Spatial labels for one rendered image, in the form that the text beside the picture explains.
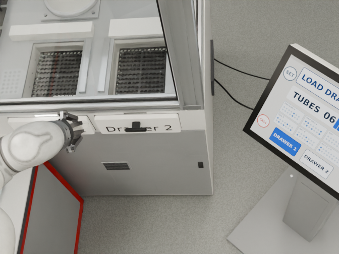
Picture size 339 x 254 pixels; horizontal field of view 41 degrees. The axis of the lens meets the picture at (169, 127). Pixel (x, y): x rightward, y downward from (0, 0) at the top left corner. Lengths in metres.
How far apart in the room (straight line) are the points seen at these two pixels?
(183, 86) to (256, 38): 1.53
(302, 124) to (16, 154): 0.78
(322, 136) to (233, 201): 1.10
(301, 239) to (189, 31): 1.40
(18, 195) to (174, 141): 0.60
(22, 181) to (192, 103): 0.71
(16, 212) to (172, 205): 0.93
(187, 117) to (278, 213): 0.94
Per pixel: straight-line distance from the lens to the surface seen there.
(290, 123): 1.38
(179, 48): 1.24
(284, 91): 1.37
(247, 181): 2.42
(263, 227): 2.31
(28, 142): 1.11
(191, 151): 1.82
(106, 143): 1.80
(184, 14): 1.14
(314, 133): 1.37
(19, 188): 1.77
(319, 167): 1.39
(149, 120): 1.56
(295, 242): 2.31
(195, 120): 1.59
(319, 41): 2.90
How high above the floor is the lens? 2.27
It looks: 62 degrees down
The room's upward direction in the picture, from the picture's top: 15 degrees counter-clockwise
